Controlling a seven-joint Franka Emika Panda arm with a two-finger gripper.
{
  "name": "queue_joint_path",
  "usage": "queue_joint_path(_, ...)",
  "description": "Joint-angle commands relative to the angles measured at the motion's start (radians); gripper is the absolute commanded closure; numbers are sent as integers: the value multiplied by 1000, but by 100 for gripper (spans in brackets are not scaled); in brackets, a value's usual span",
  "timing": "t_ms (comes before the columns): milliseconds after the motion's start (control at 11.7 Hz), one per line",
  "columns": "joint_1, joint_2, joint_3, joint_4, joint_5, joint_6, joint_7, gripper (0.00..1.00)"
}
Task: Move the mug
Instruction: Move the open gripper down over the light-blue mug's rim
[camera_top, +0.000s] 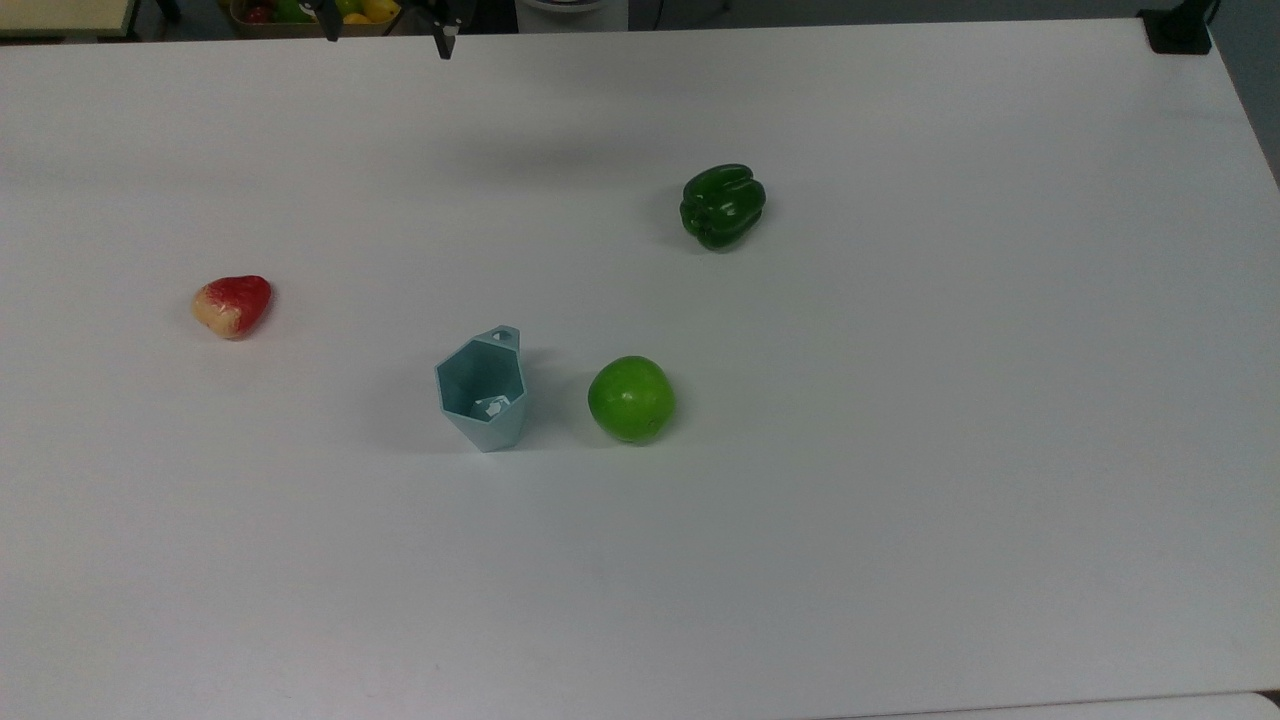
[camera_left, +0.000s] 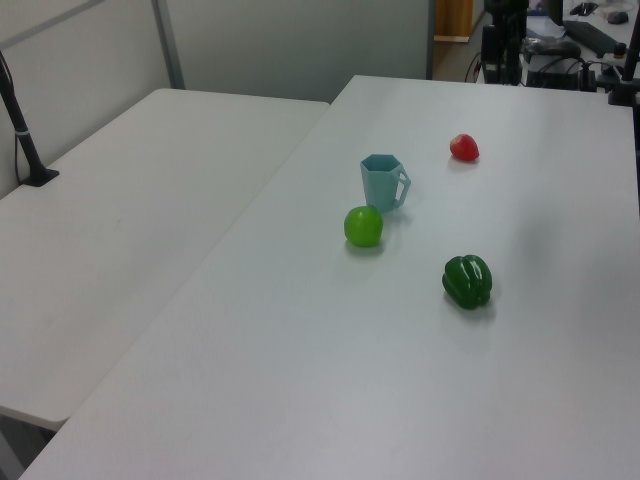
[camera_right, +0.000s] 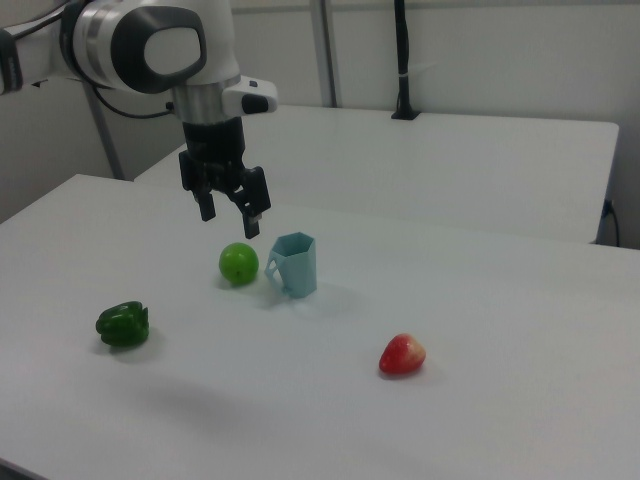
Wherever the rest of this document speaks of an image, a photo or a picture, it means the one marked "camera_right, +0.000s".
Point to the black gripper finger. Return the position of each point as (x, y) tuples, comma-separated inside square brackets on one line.
[(207, 207), (254, 192)]

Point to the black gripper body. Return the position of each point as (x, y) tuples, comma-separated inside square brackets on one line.
[(214, 145)]

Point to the light blue hexagonal mug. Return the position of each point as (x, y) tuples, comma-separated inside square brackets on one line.
[(300, 270)]

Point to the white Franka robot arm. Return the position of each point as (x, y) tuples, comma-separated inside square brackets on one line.
[(165, 50)]

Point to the green apple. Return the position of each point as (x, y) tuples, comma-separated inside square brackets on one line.
[(239, 264)]

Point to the green bell pepper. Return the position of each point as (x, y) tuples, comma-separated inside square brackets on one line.
[(122, 325)]

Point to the black pole with base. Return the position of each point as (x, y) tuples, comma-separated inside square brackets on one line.
[(403, 55)]

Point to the red strawberry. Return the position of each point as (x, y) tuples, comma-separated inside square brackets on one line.
[(402, 356)]

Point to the grey partition post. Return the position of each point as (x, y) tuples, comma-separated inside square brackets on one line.
[(325, 50), (109, 140)]

